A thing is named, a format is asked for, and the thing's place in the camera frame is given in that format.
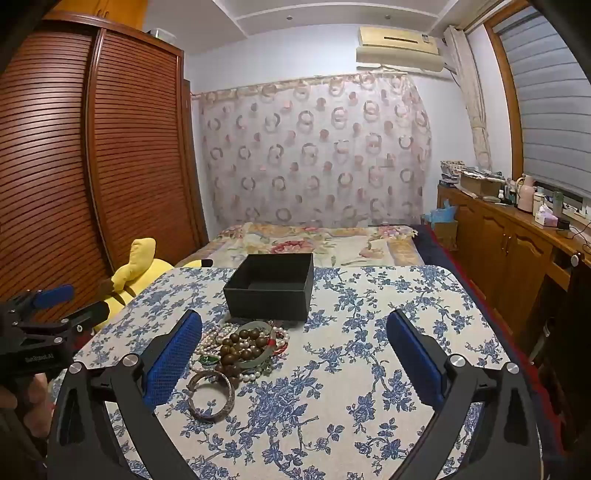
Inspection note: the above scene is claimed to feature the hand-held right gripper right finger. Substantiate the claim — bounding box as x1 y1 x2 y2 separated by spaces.
385 309 543 480

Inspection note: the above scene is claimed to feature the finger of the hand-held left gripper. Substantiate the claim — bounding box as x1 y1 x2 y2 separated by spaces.
14 285 75 312
46 301 110 335

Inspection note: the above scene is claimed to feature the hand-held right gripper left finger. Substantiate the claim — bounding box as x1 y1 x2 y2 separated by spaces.
46 308 204 480

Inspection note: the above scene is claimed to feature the pearl necklace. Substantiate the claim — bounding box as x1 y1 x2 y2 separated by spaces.
191 323 291 384

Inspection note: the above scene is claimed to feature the silver bangle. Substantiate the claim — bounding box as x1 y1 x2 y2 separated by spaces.
187 369 235 423

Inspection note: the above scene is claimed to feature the brown wooden bead bracelet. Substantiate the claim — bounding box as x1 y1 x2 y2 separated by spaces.
217 329 273 388

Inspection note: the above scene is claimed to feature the green jade bangle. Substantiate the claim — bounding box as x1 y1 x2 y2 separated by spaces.
235 322 289 370

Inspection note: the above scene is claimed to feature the black box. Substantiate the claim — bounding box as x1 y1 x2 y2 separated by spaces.
223 253 315 323

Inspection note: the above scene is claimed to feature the person's left hand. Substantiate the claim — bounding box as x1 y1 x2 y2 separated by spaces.
0 373 52 444

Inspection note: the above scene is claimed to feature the yellow plush toy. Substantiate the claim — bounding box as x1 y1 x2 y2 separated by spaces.
92 237 214 330

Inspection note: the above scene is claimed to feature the blue floral tablecloth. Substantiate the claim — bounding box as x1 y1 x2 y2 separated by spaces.
48 265 513 480

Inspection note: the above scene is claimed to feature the dark blue bed sheet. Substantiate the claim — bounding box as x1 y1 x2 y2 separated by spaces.
411 224 467 273

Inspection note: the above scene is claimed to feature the wooden sideboard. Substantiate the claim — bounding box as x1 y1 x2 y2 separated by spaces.
436 184 583 342

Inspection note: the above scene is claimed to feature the blue plastic bag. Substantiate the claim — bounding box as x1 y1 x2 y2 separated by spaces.
431 199 459 227

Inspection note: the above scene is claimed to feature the dark chair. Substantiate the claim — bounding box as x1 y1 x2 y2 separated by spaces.
526 258 591 453

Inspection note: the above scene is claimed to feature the floral bedspread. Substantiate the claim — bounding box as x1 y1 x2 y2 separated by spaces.
175 222 428 268

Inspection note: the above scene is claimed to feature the wooden louvered wardrobe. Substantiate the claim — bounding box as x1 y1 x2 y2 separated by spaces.
0 11 208 319

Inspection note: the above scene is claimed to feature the cardboard box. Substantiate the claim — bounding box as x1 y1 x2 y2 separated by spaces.
459 173 504 198

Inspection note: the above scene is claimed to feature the stack of papers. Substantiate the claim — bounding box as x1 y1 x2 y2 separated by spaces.
440 160 467 186

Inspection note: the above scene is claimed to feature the pink tissue box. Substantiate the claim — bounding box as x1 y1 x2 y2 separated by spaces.
534 205 560 228

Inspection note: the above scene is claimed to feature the pink thermos jug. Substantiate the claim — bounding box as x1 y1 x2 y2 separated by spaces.
516 174 536 213

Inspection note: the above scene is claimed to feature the circle patterned curtain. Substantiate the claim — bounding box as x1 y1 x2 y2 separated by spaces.
198 73 432 229

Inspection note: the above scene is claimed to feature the cream side curtain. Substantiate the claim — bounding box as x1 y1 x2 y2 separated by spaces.
444 25 494 169

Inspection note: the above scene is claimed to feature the grey window blind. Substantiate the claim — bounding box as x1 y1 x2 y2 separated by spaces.
499 21 591 199

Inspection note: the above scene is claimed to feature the cream air conditioner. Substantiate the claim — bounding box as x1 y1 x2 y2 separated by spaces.
355 26 446 75

